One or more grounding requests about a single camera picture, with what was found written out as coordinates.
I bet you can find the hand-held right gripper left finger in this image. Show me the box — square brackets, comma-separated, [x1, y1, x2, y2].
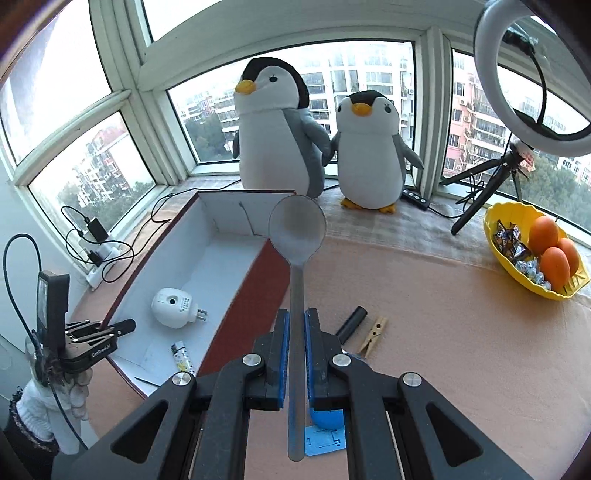
[51, 308, 291, 480]

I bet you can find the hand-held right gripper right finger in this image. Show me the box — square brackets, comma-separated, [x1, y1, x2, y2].
[302, 308, 532, 480]

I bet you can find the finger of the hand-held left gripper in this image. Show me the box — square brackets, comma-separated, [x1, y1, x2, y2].
[67, 318, 137, 343]

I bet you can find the white plug-in night light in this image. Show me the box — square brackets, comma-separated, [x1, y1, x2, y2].
[151, 287, 208, 329]

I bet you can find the round blue tape measure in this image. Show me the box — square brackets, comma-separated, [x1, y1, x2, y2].
[308, 408, 346, 430]

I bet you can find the black cylinder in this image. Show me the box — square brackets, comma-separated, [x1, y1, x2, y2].
[335, 305, 368, 344]

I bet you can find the wooden clothespin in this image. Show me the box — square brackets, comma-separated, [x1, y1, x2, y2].
[356, 316, 389, 358]

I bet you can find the patterned lighter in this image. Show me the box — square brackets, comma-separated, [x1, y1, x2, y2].
[171, 340, 197, 376]

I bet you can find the brown cardboard box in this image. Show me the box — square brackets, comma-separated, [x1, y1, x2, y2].
[104, 188, 298, 400]

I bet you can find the blue phone stand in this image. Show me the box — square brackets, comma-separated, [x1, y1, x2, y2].
[304, 424, 347, 457]

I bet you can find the metal spoon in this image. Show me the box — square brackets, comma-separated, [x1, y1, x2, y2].
[268, 195, 328, 462]

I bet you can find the person's left forearm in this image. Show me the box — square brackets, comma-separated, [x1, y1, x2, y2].
[0, 392, 62, 480]

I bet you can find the person's left hand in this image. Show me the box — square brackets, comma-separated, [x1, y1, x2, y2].
[21, 339, 92, 455]

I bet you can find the black power adapter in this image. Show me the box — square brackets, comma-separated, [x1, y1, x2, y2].
[84, 216, 110, 241]

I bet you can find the checked beige cloth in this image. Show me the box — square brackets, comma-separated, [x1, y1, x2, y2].
[185, 185, 591, 324]

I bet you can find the black inline remote control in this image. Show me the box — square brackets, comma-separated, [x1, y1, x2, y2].
[401, 187, 432, 212]

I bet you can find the small plush penguin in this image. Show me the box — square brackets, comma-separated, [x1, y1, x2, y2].
[329, 91, 424, 215]

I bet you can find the large plush penguin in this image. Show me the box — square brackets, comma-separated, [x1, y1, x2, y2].
[232, 56, 332, 198]

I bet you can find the yellow leaf-shaped bowl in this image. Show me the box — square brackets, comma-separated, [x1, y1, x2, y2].
[483, 200, 591, 302]

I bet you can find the black tripod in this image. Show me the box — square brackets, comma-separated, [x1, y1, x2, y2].
[438, 143, 536, 236]

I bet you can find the pile of wrapped candies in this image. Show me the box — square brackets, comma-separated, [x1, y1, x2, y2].
[492, 220, 555, 291]

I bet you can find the orange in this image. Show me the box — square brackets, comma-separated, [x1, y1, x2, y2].
[556, 237, 581, 278]
[539, 247, 571, 291]
[527, 217, 560, 256]

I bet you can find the black gooseneck phone clamp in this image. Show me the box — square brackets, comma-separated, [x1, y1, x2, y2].
[503, 25, 556, 132]

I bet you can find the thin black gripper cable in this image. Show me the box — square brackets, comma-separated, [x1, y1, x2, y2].
[3, 234, 89, 452]

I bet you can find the black ring light cable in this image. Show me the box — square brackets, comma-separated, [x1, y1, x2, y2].
[323, 180, 485, 221]

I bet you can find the white window frame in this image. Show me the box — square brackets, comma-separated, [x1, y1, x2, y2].
[0, 0, 591, 232]

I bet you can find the white ring light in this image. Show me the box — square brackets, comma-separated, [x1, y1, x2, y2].
[475, 0, 591, 158]

